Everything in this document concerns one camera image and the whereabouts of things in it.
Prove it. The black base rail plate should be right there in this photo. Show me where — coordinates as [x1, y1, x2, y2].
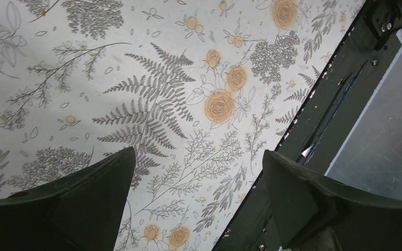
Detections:
[214, 1, 402, 250]

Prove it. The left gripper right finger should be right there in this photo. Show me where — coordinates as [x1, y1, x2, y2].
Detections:
[262, 150, 402, 250]

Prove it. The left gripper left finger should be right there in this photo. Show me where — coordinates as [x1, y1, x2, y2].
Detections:
[0, 147, 136, 250]

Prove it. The floral patterned table mat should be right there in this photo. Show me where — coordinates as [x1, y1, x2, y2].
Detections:
[0, 1, 363, 250]

